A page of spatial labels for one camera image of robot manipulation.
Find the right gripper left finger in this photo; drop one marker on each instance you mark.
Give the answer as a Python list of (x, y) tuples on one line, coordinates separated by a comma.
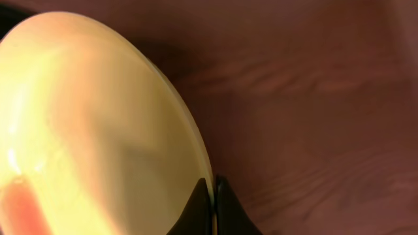
[(196, 218)]

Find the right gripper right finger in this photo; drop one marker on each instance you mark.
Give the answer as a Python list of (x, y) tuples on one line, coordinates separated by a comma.
[(231, 216)]

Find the yellow plate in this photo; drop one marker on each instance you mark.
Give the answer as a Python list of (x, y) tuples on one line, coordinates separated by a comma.
[(98, 133)]

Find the round black serving tray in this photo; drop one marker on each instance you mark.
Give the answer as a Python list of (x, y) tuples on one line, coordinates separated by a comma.
[(10, 16)]

